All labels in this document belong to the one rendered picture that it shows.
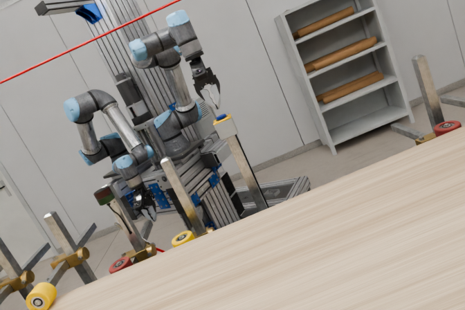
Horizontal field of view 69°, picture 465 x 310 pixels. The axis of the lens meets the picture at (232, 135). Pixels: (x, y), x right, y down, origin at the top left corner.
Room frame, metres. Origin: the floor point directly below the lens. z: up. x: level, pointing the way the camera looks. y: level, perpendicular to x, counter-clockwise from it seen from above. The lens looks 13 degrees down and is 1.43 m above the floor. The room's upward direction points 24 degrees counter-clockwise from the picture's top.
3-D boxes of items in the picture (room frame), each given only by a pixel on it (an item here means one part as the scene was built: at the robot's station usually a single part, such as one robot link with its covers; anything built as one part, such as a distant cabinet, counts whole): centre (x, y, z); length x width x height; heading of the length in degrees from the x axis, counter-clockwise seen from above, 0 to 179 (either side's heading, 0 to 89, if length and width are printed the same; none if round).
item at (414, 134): (1.27, -0.69, 0.81); 0.44 x 0.03 x 0.04; 177
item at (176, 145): (1.92, 0.31, 1.09); 0.15 x 0.15 x 0.10
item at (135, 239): (1.27, 0.52, 0.93); 0.04 x 0.04 x 0.48; 87
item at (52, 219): (1.28, 0.77, 0.92); 0.04 x 0.04 x 0.48; 87
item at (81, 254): (1.29, 0.79, 0.95); 0.14 x 0.06 x 0.05; 87
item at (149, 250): (1.27, 0.54, 0.85); 0.14 x 0.06 x 0.05; 87
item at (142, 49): (1.52, 0.21, 1.57); 0.49 x 0.11 x 0.12; 14
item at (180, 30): (1.26, 0.01, 1.57); 0.09 x 0.08 x 0.11; 14
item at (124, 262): (1.15, 0.57, 0.85); 0.08 x 0.08 x 0.11
